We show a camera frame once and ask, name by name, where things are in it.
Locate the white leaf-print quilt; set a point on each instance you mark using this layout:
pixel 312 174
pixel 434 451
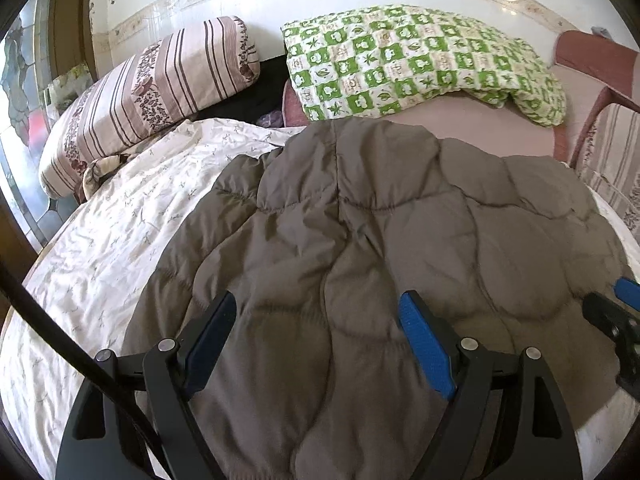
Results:
pixel 125 220

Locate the green checkered pillow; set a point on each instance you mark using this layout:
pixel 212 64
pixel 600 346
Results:
pixel 400 65

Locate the purple cloth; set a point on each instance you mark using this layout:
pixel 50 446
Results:
pixel 272 119

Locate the cream floral cloth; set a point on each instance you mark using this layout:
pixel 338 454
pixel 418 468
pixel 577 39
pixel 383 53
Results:
pixel 100 170

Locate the brown wooden door frame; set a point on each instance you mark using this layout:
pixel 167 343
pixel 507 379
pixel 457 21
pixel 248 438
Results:
pixel 72 25

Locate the small grey wall fixture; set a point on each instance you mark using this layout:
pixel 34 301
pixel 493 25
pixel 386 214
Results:
pixel 602 31

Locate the grey puffer jacket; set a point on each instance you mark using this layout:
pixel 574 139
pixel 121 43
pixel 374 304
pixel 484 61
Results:
pixel 350 220

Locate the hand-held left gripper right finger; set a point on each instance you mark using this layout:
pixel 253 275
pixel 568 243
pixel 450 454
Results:
pixel 427 345

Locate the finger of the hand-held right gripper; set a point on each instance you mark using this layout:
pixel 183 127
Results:
pixel 629 292
pixel 607 317

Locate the stained glass window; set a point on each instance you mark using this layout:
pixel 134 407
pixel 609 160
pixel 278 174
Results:
pixel 20 85

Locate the striped chair cushion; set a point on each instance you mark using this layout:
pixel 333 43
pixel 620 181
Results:
pixel 615 150

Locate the striped floral pillow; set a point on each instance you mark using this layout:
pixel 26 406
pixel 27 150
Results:
pixel 135 95

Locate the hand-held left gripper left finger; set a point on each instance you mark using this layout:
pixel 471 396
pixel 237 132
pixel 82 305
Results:
pixel 210 345

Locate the dark cloth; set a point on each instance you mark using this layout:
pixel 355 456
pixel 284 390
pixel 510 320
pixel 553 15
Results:
pixel 250 95

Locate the pink wooden armchair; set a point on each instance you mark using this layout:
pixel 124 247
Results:
pixel 590 47

